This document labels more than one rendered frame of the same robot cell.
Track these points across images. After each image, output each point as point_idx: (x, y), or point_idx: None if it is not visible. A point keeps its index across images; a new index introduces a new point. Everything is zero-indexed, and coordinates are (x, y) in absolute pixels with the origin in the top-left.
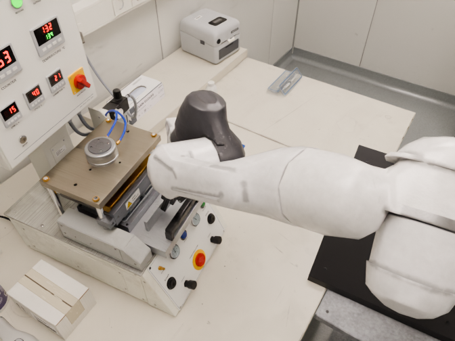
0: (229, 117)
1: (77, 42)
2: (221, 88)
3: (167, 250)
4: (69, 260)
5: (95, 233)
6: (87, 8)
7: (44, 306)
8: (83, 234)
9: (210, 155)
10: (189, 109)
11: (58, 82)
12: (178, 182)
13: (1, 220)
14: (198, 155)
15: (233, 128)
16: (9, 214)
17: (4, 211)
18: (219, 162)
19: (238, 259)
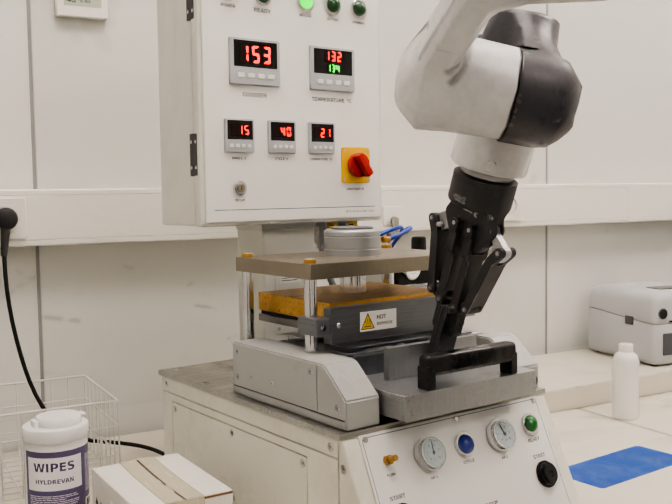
0: (664, 428)
1: (372, 109)
2: (658, 400)
3: (412, 400)
4: (223, 479)
5: (286, 352)
6: (418, 189)
7: (139, 490)
8: (266, 355)
9: (506, 48)
10: (491, 18)
11: (324, 142)
12: (430, 29)
13: (146, 455)
14: (482, 41)
15: (666, 439)
16: (166, 370)
17: (159, 448)
18: (519, 57)
19: None
